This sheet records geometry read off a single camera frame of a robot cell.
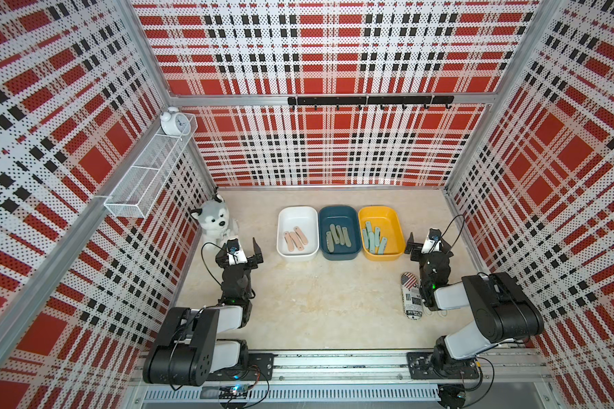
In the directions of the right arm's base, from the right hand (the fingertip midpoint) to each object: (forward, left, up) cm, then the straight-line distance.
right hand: (428, 234), depth 90 cm
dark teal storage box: (+16, +28, -9) cm, 33 cm away
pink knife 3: (+4, +52, -10) cm, 53 cm away
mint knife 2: (+4, +21, -10) cm, 24 cm away
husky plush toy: (+3, +77, +7) cm, 77 cm away
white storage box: (+16, +46, -11) cm, 50 cm away
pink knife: (+7, +47, -11) cm, 49 cm away
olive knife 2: (+7, +31, -11) cm, 34 cm away
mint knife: (+9, +19, -10) cm, 24 cm away
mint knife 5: (+2, +14, -11) cm, 18 cm away
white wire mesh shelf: (+11, +105, +12) cm, 106 cm away
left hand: (-4, +65, +3) cm, 65 cm away
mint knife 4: (+4, +16, -10) cm, 20 cm away
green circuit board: (-46, +63, -9) cm, 79 cm away
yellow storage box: (+15, +11, -10) cm, 21 cm away
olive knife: (+8, +34, -11) cm, 36 cm away
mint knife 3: (+3, +18, -11) cm, 22 cm away
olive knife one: (+4, +36, -11) cm, 37 cm away
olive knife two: (+5, +29, -10) cm, 31 cm away
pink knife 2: (+4, +49, -10) cm, 50 cm away
